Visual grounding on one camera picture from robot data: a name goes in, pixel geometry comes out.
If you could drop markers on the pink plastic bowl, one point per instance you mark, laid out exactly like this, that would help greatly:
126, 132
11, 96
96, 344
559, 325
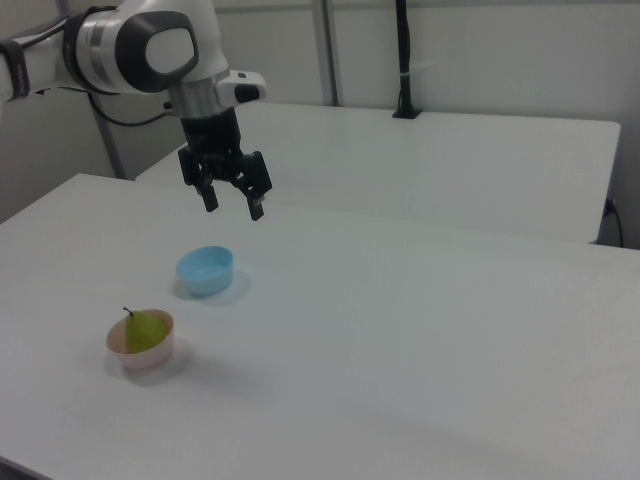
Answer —
150, 357

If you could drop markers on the white table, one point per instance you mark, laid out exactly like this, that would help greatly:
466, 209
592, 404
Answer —
450, 165

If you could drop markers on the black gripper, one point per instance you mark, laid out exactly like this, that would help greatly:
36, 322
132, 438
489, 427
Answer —
212, 135

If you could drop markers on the green pear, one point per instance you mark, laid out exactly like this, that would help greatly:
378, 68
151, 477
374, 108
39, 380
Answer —
142, 332

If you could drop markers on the grey wall frame post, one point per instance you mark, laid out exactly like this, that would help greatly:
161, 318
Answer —
111, 145
327, 50

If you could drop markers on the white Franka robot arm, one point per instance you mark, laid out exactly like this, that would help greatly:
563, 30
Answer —
105, 45

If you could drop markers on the black pole with base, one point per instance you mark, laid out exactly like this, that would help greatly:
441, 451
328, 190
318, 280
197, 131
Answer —
404, 55

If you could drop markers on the light blue plastic bowl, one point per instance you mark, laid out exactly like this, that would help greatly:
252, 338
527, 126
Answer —
207, 282

